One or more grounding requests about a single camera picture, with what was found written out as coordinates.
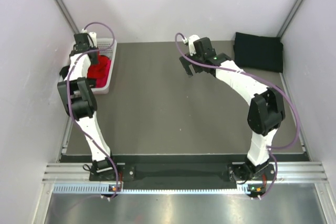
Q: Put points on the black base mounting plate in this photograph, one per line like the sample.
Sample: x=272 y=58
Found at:
x=187 y=176

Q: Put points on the folded black t shirt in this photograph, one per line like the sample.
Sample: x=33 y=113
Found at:
x=258 y=52

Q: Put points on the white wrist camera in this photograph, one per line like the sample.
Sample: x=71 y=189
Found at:
x=189 y=41
x=92 y=36

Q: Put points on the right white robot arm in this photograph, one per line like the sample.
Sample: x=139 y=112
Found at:
x=266 y=105

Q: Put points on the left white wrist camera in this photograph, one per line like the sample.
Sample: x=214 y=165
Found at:
x=92 y=36

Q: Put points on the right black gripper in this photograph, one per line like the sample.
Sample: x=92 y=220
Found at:
x=186 y=66

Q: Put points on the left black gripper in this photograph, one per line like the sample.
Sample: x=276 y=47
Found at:
x=95 y=60

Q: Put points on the red t shirt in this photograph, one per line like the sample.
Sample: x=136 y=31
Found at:
x=98 y=74

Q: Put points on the black t shirt in basket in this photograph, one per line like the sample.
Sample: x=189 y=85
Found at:
x=64 y=72

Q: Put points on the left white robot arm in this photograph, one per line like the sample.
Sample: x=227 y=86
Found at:
x=79 y=101

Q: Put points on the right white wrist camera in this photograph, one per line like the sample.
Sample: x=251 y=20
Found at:
x=189 y=41

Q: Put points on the aluminium frame rail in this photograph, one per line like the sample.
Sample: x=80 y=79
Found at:
x=287 y=172

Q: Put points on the white plastic laundry basket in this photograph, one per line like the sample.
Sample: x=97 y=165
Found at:
x=79 y=64

